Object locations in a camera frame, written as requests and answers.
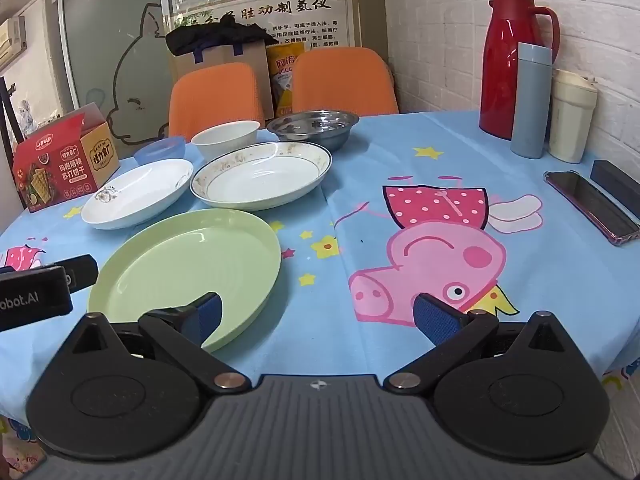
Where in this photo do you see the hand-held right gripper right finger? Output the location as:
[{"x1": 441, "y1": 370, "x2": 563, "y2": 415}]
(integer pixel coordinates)
[{"x1": 385, "y1": 292, "x2": 577, "y2": 394}]

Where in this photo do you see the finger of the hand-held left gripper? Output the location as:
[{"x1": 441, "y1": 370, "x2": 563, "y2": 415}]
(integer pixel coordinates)
[{"x1": 44, "y1": 254, "x2": 100, "y2": 295}]

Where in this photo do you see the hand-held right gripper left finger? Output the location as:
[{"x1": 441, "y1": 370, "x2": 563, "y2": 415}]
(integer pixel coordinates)
[{"x1": 67, "y1": 291, "x2": 252, "y2": 395}]

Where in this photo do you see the light green plastic plate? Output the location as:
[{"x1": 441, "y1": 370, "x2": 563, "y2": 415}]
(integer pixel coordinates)
[{"x1": 87, "y1": 209, "x2": 283, "y2": 354}]

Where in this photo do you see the white ceramic plate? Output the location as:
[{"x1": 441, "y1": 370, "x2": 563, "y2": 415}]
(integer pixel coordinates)
[{"x1": 81, "y1": 158, "x2": 195, "y2": 231}]

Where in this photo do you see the floral rim ceramic plate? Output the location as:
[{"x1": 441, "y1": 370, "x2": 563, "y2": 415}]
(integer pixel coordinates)
[{"x1": 190, "y1": 141, "x2": 333, "y2": 212}]

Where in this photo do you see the red cardboard cracker box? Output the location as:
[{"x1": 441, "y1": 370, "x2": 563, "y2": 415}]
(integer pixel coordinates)
[{"x1": 12, "y1": 102, "x2": 121, "y2": 214}]

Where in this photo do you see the blue plastic bowl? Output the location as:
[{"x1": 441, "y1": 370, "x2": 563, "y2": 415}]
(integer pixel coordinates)
[{"x1": 133, "y1": 136, "x2": 187, "y2": 166}]

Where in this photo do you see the black metal stand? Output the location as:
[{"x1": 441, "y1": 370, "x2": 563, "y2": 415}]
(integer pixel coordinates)
[{"x1": 0, "y1": 77, "x2": 25, "y2": 142}]

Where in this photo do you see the white ceramic bowl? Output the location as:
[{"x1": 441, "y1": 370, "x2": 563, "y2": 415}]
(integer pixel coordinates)
[{"x1": 191, "y1": 120, "x2": 262, "y2": 163}]

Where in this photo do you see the smartphone in clear case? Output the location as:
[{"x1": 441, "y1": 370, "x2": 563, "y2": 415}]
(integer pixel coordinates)
[{"x1": 543, "y1": 170, "x2": 640, "y2": 247}]

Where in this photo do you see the orange chair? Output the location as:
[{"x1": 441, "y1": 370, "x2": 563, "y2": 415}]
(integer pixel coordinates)
[
  {"x1": 168, "y1": 63, "x2": 266, "y2": 142},
  {"x1": 291, "y1": 47, "x2": 400, "y2": 116}
]

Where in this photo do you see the stainless steel bowl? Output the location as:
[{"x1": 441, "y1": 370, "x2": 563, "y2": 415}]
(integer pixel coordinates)
[{"x1": 266, "y1": 109, "x2": 360, "y2": 152}]

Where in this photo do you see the small black box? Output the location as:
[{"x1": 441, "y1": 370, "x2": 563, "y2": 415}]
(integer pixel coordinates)
[{"x1": 590, "y1": 160, "x2": 640, "y2": 207}]

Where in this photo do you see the white air conditioner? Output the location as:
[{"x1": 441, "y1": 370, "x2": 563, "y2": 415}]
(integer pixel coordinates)
[{"x1": 0, "y1": 16, "x2": 27, "y2": 69}]

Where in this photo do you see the grey-blue bottle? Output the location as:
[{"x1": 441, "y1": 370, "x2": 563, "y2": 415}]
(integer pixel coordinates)
[{"x1": 510, "y1": 42, "x2": 554, "y2": 160}]

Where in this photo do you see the cream cup with lid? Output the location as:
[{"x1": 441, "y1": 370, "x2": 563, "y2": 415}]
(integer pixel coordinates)
[{"x1": 548, "y1": 69, "x2": 599, "y2": 165}]

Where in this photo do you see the yellow snack bag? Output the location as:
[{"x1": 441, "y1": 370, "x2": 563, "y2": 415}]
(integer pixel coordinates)
[{"x1": 266, "y1": 42, "x2": 306, "y2": 116}]

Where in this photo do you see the brown cardboard box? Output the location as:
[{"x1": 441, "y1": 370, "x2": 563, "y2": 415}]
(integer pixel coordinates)
[{"x1": 170, "y1": 40, "x2": 275, "y2": 120}]

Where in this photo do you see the red thermos jug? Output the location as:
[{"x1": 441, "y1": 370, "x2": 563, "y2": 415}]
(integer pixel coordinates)
[{"x1": 478, "y1": 0, "x2": 561, "y2": 140}]

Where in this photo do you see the black cloth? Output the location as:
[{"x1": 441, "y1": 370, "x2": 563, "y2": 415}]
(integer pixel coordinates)
[{"x1": 165, "y1": 22, "x2": 279, "y2": 57}]

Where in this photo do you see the framed text poster board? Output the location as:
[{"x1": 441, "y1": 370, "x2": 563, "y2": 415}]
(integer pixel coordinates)
[{"x1": 167, "y1": 0, "x2": 361, "y2": 55}]

